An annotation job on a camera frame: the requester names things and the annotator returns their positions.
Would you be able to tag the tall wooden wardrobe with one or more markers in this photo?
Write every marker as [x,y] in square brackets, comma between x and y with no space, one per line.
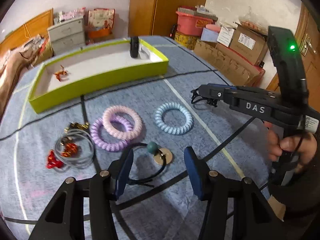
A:
[155,17]

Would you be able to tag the blue checked table cloth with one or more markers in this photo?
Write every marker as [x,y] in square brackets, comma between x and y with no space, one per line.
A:
[230,142]

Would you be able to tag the wooden bed with blankets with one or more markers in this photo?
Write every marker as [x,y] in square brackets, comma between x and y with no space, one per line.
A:
[22,50]

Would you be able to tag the white small box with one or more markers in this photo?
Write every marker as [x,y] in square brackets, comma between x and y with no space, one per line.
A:
[225,36]

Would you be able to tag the large cardboard box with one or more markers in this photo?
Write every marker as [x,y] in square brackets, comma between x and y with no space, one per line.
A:
[233,66]

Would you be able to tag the black hair tie green bead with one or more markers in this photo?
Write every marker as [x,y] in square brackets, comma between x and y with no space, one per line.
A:
[162,156]

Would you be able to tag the green white shallow tray box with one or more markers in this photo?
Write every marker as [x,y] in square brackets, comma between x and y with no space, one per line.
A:
[93,68]

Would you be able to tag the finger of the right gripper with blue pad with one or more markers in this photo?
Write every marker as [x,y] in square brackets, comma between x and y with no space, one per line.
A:
[206,93]
[220,86]

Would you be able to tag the pink plastic storage bin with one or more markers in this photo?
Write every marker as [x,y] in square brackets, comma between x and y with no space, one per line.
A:
[191,25]

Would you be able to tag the cardboard box with label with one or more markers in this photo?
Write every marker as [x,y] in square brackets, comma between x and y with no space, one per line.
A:
[249,44]

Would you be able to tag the red patterned gift bag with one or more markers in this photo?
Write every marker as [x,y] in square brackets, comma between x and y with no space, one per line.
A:
[101,18]

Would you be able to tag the yellow patterned box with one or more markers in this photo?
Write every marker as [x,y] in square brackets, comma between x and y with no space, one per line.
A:
[188,41]

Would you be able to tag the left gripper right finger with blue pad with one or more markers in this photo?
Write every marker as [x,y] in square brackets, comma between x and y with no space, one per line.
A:
[198,172]

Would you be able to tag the gold chain jewelry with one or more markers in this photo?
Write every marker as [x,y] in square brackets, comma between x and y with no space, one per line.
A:
[76,125]

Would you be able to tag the black wristband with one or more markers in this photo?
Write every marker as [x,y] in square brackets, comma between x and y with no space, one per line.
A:
[134,46]

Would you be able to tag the grey three drawer cabinet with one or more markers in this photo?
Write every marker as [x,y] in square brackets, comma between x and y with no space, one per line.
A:
[67,35]

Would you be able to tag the red knotted charm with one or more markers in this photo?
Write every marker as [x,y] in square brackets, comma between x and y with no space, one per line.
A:
[61,74]

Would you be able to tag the wooden door with handle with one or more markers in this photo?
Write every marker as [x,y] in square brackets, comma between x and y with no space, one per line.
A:
[306,42]

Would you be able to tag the person's right hand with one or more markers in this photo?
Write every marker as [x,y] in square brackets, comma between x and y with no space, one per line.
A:
[277,146]

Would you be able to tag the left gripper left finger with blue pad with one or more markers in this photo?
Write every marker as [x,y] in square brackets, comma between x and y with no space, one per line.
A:
[123,171]

